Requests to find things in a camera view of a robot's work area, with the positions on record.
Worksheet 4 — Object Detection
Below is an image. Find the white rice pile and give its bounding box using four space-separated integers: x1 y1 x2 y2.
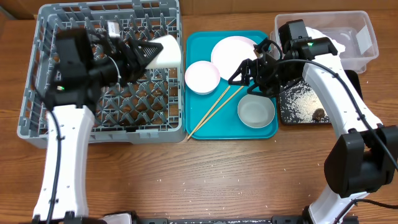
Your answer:
281 83 327 121

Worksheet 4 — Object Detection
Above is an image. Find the brown food scrap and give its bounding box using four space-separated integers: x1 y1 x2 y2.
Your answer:
312 108 326 122

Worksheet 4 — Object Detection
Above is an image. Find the clear plastic bin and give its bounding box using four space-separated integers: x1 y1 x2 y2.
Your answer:
270 11 379 73

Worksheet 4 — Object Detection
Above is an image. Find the white napkin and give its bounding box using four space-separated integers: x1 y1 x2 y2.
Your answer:
306 27 346 55

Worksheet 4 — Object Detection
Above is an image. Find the teal plastic tray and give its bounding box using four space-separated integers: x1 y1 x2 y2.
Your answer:
184 30 279 140

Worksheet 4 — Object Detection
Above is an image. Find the small white bowl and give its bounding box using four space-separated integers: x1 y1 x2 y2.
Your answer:
185 60 221 95

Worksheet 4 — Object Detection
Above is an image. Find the wooden chopstick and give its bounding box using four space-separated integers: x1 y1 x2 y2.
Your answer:
187 86 231 141
189 86 244 137

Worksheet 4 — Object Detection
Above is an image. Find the white flat plate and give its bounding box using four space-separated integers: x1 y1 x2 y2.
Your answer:
211 36 257 81

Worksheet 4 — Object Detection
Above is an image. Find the upper wooden chopstick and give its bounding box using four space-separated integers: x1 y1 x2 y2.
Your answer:
187 86 231 141

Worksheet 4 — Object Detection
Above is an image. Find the white paper cup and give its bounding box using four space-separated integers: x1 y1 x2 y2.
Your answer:
146 35 182 69

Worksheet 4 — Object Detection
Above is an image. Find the grey bowl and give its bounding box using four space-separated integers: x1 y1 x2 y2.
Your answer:
238 95 275 129

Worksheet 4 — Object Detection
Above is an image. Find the grey dishwasher rack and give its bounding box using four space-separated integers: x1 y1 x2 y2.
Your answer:
17 0 185 148

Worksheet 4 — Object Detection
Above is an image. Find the black plastic tray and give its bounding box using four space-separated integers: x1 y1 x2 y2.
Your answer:
276 70 367 126

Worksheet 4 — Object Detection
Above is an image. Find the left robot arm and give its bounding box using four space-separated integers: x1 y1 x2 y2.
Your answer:
32 28 181 223

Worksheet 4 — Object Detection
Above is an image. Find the lower wooden chopstick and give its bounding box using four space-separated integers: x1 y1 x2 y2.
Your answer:
189 86 244 137

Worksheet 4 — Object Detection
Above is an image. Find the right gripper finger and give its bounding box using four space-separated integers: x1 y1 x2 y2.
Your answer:
247 83 266 96
228 58 254 86

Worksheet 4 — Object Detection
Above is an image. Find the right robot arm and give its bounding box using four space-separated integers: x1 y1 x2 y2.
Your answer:
228 20 397 223

